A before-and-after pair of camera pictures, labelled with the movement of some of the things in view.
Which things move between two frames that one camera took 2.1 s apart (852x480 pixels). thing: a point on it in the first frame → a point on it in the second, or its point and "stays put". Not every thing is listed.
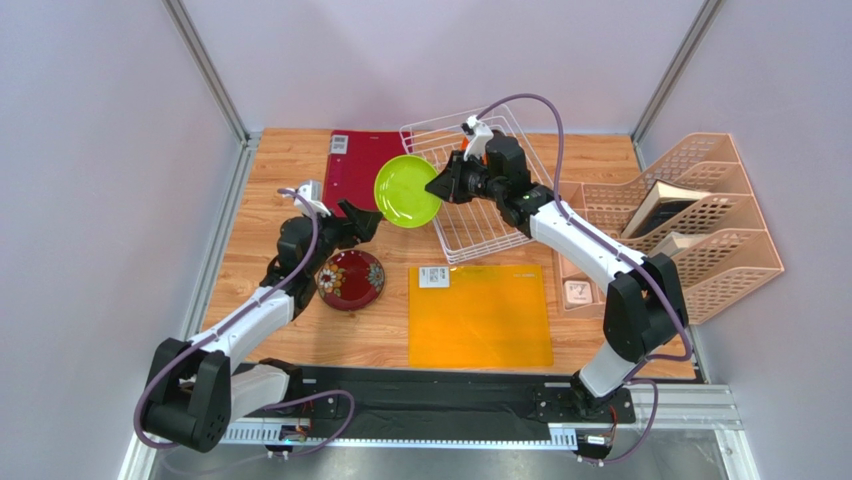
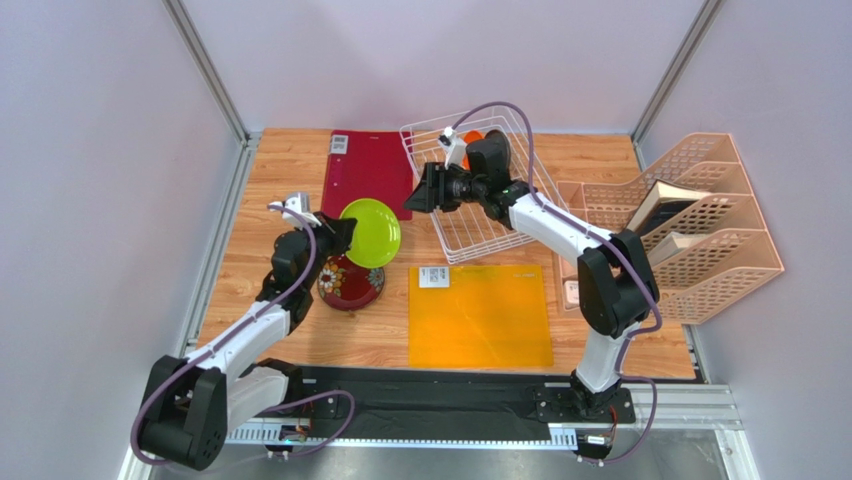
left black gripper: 357,226 stays put
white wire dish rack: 470,230 stays put
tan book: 675,242 stays put
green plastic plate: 400,194 → 376,232
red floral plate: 350,280 stays put
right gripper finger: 451,184 → 428,195
